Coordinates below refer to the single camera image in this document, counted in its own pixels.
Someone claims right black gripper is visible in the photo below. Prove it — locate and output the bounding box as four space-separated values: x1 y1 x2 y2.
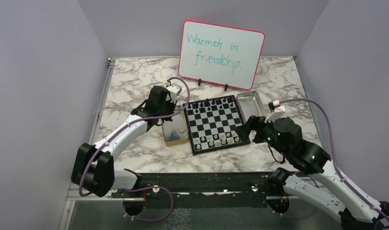
234 114 289 157

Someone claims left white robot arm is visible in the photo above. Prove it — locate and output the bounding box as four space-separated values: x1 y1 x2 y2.
71 84 182 197

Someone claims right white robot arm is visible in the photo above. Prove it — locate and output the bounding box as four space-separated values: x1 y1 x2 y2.
235 116 389 230

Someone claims gold tin with white pieces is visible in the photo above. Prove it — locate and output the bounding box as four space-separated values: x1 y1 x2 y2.
162 112 189 147

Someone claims empty silver metal tin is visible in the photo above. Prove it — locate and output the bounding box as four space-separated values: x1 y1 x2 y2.
236 91 267 123

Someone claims black and white chessboard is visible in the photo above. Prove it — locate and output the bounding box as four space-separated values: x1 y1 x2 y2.
184 95 251 155

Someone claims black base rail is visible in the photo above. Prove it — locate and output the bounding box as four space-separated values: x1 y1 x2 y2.
79 170 322 209

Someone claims white board with pink frame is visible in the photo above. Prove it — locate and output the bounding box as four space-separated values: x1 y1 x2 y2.
178 20 265 90

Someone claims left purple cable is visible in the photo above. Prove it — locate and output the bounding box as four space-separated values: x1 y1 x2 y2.
79 77 191 223

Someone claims purple cable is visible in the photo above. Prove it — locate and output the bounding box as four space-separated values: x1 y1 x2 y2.
79 77 191 223
266 98 389 229

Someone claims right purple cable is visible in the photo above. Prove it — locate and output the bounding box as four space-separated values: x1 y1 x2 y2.
266 98 389 229

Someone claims aluminium frame rail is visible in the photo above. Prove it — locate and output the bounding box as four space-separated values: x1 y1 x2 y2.
59 57 144 230

